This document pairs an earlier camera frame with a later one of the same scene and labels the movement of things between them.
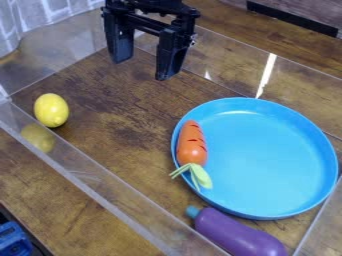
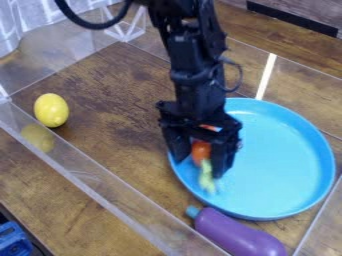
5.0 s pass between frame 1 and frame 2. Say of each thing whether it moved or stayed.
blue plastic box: stayed
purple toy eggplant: stayed
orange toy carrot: moved
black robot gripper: moved
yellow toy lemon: stayed
